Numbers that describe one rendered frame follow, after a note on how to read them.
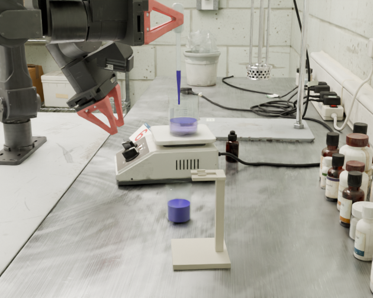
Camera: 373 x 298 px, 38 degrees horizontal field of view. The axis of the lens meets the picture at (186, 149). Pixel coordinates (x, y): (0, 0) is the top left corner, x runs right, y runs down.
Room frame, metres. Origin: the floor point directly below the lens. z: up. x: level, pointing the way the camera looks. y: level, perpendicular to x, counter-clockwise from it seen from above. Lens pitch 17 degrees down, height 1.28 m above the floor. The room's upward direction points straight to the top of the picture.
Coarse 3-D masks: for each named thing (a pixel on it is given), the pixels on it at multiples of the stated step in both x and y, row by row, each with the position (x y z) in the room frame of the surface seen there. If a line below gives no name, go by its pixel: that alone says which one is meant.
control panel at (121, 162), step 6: (144, 138) 1.10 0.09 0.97; (138, 144) 1.08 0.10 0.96; (144, 144) 1.06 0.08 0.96; (138, 150) 1.04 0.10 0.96; (144, 150) 1.03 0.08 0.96; (120, 156) 1.07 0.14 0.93; (138, 156) 1.01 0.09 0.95; (120, 162) 1.04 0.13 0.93; (126, 162) 1.02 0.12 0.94; (132, 162) 1.00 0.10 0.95; (120, 168) 1.00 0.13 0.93
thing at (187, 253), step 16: (192, 176) 0.70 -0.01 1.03; (208, 176) 0.70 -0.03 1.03; (224, 176) 0.70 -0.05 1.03; (224, 192) 0.71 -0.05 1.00; (176, 240) 0.74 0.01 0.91; (192, 240) 0.74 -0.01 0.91; (208, 240) 0.74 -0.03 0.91; (176, 256) 0.69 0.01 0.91; (192, 256) 0.69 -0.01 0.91; (208, 256) 0.69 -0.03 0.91; (224, 256) 0.69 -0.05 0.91
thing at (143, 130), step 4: (140, 128) 1.32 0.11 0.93; (144, 128) 1.30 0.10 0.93; (136, 132) 1.32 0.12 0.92; (140, 132) 1.30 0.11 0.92; (144, 132) 1.28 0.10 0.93; (148, 132) 1.27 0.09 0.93; (132, 136) 1.31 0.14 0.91; (136, 136) 1.30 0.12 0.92; (140, 136) 1.28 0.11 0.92; (136, 140) 1.27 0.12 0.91
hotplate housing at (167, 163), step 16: (192, 144) 1.03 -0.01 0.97; (208, 144) 1.04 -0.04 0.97; (144, 160) 0.99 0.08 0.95; (160, 160) 1.00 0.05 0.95; (176, 160) 1.00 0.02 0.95; (192, 160) 1.01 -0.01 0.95; (208, 160) 1.01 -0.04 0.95; (128, 176) 0.99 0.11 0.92; (144, 176) 0.99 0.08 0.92; (160, 176) 1.00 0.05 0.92; (176, 176) 1.00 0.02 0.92
